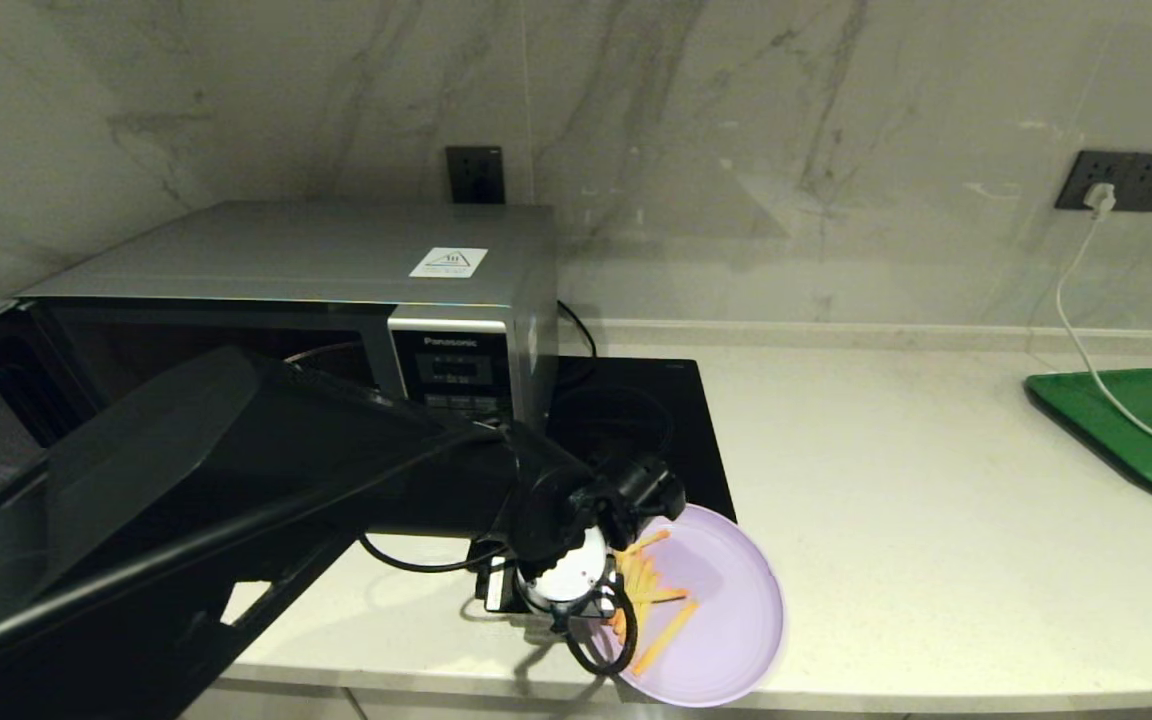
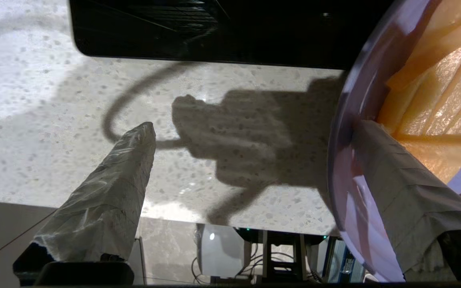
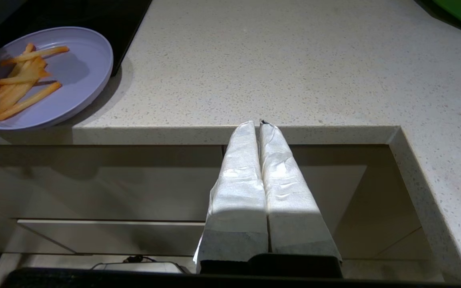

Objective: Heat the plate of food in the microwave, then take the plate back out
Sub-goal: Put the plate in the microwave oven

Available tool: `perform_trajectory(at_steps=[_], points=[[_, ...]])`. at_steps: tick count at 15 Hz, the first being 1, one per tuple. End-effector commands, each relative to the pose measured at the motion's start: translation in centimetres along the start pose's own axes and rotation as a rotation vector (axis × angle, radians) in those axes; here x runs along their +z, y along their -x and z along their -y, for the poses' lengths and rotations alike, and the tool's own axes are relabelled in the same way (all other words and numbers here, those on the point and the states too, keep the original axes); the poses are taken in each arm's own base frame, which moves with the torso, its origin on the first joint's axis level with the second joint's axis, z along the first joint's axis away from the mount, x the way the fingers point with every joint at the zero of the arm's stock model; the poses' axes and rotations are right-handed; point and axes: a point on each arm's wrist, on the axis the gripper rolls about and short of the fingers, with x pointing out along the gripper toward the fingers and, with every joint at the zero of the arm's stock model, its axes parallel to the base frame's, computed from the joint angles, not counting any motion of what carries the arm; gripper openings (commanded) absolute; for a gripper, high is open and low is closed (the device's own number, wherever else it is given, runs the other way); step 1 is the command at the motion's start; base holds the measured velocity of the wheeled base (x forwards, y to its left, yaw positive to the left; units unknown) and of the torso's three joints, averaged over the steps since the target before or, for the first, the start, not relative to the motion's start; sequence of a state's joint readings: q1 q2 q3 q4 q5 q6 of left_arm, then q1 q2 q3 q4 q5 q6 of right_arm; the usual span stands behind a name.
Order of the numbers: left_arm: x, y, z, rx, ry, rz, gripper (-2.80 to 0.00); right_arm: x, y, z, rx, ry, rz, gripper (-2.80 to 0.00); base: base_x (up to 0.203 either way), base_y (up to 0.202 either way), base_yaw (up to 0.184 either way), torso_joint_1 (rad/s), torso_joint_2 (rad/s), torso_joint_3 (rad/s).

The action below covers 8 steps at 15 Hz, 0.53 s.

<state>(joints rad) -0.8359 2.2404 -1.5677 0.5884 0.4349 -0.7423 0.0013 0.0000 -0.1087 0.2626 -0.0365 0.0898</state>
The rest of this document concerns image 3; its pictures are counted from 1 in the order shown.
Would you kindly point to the black induction cooktop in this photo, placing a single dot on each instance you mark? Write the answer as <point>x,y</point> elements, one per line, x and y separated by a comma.
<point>74,14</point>

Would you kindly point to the glossy beige base cabinet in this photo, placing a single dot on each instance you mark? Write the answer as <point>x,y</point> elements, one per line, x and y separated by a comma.
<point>94,192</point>

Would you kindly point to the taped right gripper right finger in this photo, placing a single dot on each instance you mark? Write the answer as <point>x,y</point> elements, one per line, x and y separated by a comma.
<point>290,208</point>

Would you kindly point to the orange french fry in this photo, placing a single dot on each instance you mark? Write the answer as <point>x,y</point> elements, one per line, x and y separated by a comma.
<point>26,102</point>
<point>42,53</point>
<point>34,64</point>
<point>4,104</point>
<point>22,78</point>
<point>12,92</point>
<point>28,48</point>

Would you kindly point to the purple round plate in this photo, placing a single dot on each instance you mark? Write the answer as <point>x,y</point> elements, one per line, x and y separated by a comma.
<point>82,68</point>

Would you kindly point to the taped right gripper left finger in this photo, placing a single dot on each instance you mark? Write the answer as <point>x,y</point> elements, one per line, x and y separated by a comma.
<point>238,208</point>

